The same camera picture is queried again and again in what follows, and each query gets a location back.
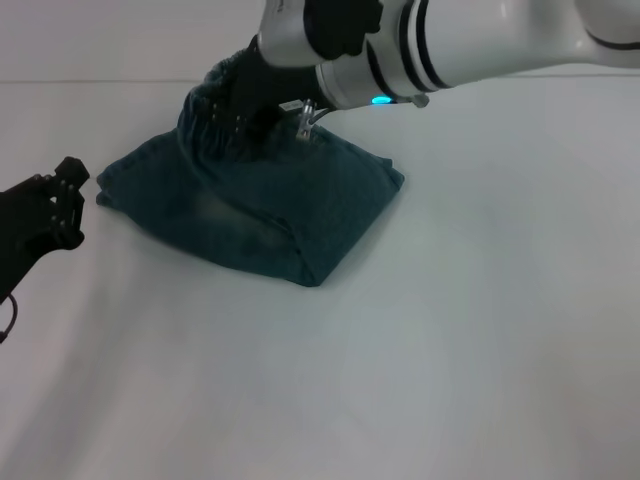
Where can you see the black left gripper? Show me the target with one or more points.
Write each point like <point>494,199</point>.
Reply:
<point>25,225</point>

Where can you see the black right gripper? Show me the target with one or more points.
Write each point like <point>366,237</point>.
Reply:
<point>257,90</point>

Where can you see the blue denim shorts with print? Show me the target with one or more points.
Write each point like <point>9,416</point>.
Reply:
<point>260,210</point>

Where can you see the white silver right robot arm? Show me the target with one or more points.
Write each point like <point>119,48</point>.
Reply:
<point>500,45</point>

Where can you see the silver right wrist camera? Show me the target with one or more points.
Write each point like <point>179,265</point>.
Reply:
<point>320,30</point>

